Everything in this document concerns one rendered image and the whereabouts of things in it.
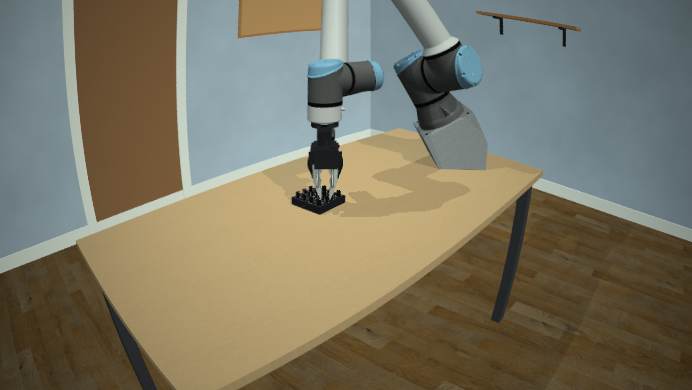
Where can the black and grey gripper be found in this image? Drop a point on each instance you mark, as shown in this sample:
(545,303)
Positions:
(325,156)

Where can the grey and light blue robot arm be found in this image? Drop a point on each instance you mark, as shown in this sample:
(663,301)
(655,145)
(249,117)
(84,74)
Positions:
(427,84)

